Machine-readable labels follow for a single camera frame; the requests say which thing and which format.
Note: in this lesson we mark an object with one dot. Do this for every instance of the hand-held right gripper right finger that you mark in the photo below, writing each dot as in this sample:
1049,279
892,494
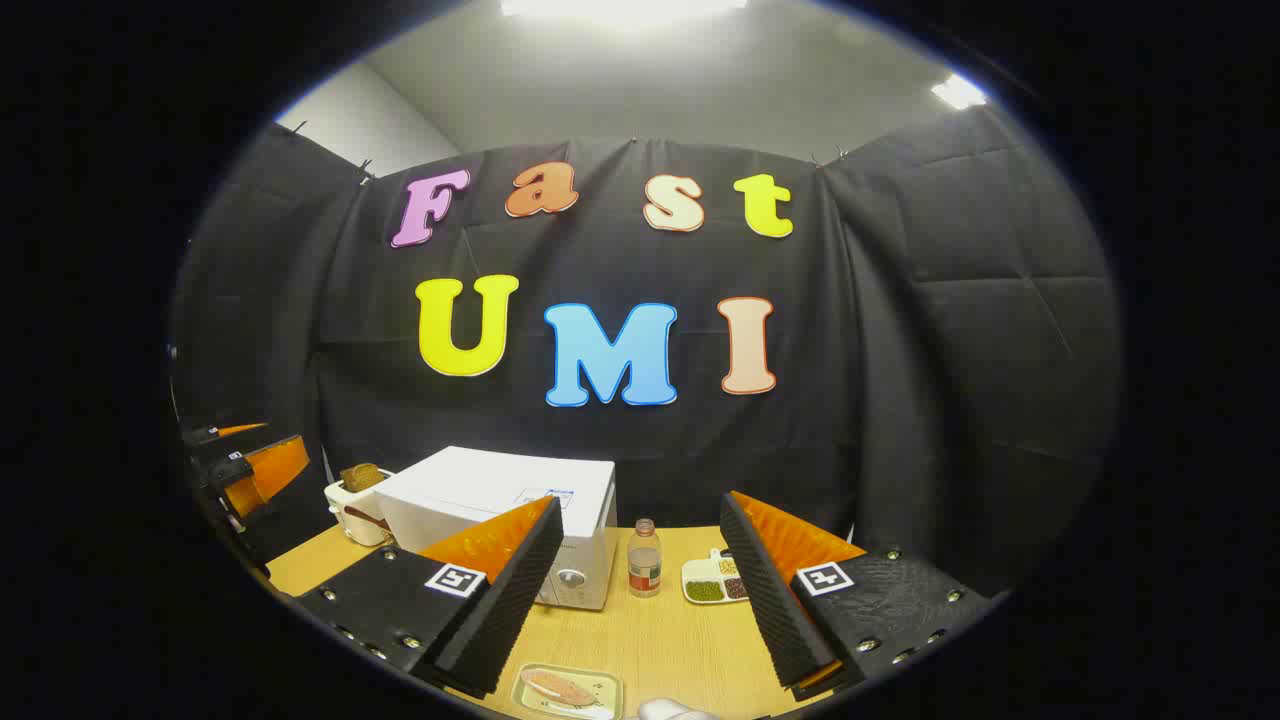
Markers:
775,600

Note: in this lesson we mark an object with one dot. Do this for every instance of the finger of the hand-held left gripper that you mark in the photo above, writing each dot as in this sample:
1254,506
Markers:
200,434
270,470

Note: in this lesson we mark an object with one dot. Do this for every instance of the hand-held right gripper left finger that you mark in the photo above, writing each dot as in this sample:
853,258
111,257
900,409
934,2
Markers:
500,600

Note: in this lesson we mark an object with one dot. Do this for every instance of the pinkish bread roll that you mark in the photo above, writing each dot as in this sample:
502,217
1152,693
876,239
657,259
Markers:
555,687

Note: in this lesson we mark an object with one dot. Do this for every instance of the white microwave oven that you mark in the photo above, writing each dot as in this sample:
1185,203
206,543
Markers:
470,485

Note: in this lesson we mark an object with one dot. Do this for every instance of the white sectioned plate with grains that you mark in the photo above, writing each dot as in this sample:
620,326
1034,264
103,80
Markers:
705,588

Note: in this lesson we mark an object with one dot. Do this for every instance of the white toaster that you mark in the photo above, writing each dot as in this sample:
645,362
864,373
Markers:
350,500

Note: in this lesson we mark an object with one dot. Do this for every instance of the brown bread slice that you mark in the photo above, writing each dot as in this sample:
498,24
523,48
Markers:
362,476

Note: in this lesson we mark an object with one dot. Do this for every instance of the pale green rectangular tray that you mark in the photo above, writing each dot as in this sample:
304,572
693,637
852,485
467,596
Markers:
600,690

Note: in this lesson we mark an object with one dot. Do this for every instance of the clear bottle with red label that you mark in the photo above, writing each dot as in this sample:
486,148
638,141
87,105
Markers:
645,565

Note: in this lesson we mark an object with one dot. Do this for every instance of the black backdrop cloth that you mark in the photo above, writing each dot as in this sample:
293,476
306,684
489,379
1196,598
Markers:
900,350

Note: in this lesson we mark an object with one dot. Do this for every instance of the small ceiling light panel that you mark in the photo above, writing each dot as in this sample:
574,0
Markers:
958,92

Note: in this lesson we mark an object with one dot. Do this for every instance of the large ceiling light panel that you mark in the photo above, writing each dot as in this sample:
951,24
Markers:
620,8

